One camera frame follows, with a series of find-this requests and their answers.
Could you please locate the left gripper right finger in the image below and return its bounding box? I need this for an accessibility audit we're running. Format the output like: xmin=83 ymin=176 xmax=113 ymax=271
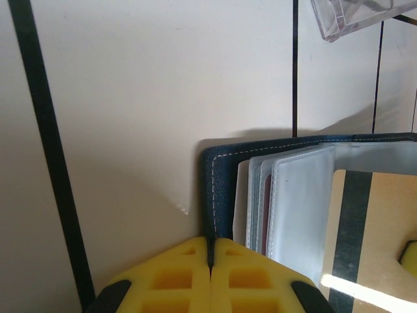
xmin=210 ymin=237 xmax=336 ymax=313

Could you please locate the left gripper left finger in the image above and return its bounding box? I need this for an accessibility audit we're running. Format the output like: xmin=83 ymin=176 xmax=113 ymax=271
xmin=86 ymin=237 xmax=212 ymax=313

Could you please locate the gold card with black stripe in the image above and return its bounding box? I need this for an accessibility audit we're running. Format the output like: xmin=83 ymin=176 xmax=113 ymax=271
xmin=321 ymin=168 xmax=417 ymax=313

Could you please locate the navy leather card holder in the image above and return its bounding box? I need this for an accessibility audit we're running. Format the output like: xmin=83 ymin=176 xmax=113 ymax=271
xmin=200 ymin=132 xmax=417 ymax=288

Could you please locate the clear acrylic card box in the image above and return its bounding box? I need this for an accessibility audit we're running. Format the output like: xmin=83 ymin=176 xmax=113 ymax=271
xmin=309 ymin=0 xmax=417 ymax=42

